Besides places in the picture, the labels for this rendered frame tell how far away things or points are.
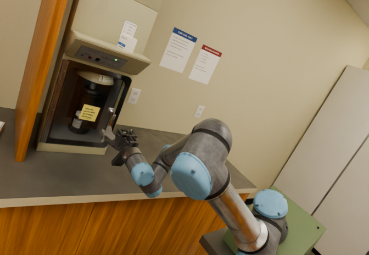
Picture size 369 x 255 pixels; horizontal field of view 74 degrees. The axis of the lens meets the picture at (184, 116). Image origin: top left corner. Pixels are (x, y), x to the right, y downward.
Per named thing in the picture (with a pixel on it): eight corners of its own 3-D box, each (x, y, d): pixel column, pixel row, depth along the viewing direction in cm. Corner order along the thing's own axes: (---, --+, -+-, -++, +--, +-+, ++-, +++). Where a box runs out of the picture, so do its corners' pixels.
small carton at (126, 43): (116, 46, 104) (121, 32, 102) (126, 49, 108) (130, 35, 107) (123, 50, 102) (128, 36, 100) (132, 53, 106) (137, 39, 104)
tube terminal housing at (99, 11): (32, 123, 130) (73, -27, 109) (93, 131, 150) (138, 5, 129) (35, 150, 111) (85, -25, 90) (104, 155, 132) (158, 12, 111)
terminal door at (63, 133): (40, 142, 110) (64, 58, 100) (106, 147, 129) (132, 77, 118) (40, 143, 110) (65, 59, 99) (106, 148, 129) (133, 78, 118)
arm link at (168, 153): (222, 96, 70) (159, 143, 110) (206, 122, 64) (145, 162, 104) (251, 122, 72) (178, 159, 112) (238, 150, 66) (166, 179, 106)
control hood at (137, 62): (63, 52, 99) (70, 28, 96) (135, 73, 119) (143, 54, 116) (67, 61, 90) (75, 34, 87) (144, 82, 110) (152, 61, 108)
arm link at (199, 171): (287, 237, 87) (218, 127, 63) (276, 281, 79) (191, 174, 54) (256, 228, 96) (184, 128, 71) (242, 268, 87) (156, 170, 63)
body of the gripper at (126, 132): (133, 129, 108) (143, 144, 99) (126, 145, 110) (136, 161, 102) (116, 127, 103) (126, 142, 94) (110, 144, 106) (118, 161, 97)
